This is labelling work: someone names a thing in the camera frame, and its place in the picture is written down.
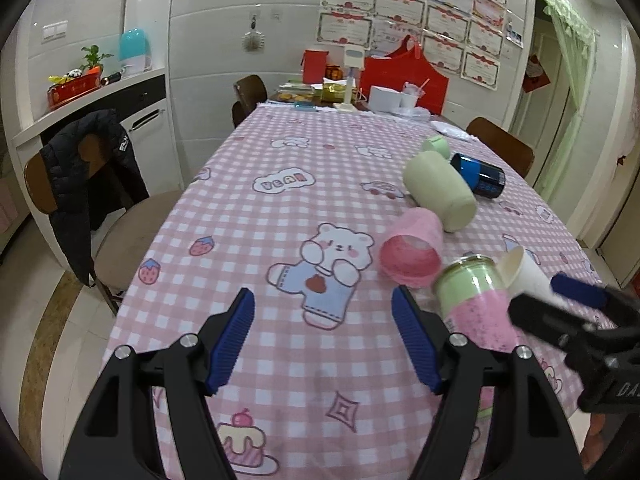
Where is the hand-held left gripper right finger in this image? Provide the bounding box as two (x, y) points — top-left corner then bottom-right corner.
(391, 285), (586, 480)

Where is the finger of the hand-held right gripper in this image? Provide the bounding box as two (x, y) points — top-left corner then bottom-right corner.
(507, 292), (598, 356)
(550, 272), (640, 328)

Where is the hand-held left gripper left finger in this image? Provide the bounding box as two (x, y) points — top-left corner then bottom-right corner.
(59, 287), (257, 480)

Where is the white paper cup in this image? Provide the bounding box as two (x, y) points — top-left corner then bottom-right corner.
(497, 245), (571, 311)

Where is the green and pink cup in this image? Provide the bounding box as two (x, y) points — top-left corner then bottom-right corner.
(432, 255), (526, 353)

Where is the pink plastic cup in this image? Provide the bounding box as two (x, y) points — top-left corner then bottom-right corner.
(378, 208), (445, 289)

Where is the blue and black cup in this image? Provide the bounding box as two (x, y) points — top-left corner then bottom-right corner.
(450, 152), (506, 199)

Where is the large pale green cup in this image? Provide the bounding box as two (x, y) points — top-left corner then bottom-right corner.
(403, 151), (479, 234)

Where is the small green cup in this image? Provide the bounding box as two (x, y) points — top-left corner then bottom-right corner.
(420, 135), (451, 159)

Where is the white cup with straw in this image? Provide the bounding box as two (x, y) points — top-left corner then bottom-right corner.
(400, 79), (431, 111)

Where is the brown chair with beige seat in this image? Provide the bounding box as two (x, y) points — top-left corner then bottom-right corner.
(24, 125), (187, 317)

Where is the dark brown wooden chair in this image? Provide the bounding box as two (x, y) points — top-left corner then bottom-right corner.
(232, 74), (269, 128)
(466, 117), (536, 178)

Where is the pink checked bear tablecloth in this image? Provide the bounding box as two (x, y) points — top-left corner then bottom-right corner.
(102, 100), (608, 480)

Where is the white plastic bag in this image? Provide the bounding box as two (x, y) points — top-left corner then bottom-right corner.
(430, 120), (478, 140)

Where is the pale green curtain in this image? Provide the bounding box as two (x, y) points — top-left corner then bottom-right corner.
(532, 0), (598, 201)

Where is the red door decoration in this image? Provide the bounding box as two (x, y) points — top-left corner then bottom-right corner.
(522, 55), (551, 93)

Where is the white kitchen cabinet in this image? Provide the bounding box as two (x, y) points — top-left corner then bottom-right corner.
(10, 67), (183, 271)

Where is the black puffer jacket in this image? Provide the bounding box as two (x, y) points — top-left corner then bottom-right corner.
(41, 109), (151, 288)

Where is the white cardboard box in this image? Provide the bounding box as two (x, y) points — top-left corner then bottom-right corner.
(368, 85), (404, 113)

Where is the gold foil packet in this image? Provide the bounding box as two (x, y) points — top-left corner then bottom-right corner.
(312, 82), (347, 104)

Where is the red shopping bag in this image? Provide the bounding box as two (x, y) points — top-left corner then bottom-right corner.
(360, 35), (449, 116)

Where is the red gift box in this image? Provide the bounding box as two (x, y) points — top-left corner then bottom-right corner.
(302, 49), (331, 84)

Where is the red tray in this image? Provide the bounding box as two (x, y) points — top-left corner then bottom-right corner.
(47, 76), (101, 109)

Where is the hanging white brush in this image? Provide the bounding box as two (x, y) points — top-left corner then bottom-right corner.
(241, 15), (264, 52)

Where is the blue and white humidifier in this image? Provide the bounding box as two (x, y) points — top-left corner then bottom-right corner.
(119, 28), (153, 73)

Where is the small potted plant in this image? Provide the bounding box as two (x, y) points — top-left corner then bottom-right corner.
(80, 45), (115, 77)

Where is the wall of framed certificates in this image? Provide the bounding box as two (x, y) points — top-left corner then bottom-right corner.
(263, 0), (526, 92)

